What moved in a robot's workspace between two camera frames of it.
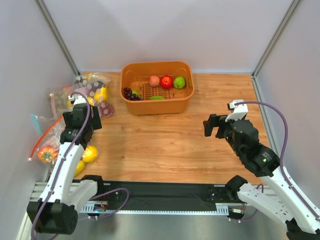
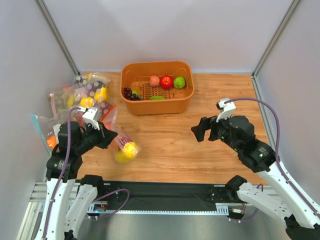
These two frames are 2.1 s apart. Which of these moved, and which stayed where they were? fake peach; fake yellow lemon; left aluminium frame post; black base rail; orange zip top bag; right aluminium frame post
Moved: orange zip top bag; fake yellow lemon
Stayed: right aluminium frame post; fake peach; black base rail; left aluminium frame post
